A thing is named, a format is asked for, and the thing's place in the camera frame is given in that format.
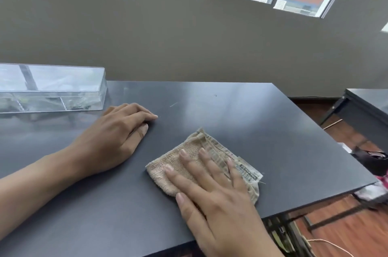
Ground person's left hand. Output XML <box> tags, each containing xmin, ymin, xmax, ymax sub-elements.
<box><xmin>64</xmin><ymin>103</ymin><xmax>159</xmax><ymax>177</ymax></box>

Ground person's right hand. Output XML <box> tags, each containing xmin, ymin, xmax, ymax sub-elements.
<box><xmin>164</xmin><ymin>148</ymin><xmax>286</xmax><ymax>257</ymax></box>

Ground white cable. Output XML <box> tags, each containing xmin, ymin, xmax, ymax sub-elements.
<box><xmin>306</xmin><ymin>238</ymin><xmax>356</xmax><ymax>257</ymax></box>

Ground black metal table frame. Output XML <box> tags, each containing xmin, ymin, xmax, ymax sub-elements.
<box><xmin>263</xmin><ymin>195</ymin><xmax>388</xmax><ymax>257</ymax></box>

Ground black side table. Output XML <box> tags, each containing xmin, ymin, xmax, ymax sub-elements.
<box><xmin>319</xmin><ymin>88</ymin><xmax>388</xmax><ymax>152</ymax></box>

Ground pink and white cloth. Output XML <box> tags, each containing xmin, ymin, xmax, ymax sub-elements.
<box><xmin>354</xmin><ymin>174</ymin><xmax>388</xmax><ymax>203</ymax></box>

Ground thin wooden stick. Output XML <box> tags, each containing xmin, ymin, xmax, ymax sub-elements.
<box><xmin>323</xmin><ymin>119</ymin><xmax>343</xmax><ymax>130</ymax></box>

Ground beige terry cloth with label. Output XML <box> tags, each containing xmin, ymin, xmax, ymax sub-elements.
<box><xmin>145</xmin><ymin>128</ymin><xmax>263</xmax><ymax>206</ymax></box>

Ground black bag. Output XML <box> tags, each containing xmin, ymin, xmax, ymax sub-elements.
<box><xmin>351</xmin><ymin>145</ymin><xmax>388</xmax><ymax>176</ymax></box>

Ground clear acrylic box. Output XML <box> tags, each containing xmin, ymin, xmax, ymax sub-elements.
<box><xmin>0</xmin><ymin>63</ymin><xmax>107</xmax><ymax>114</ymax></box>

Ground person's left forearm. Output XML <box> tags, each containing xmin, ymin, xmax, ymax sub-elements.
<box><xmin>0</xmin><ymin>147</ymin><xmax>86</xmax><ymax>243</ymax></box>

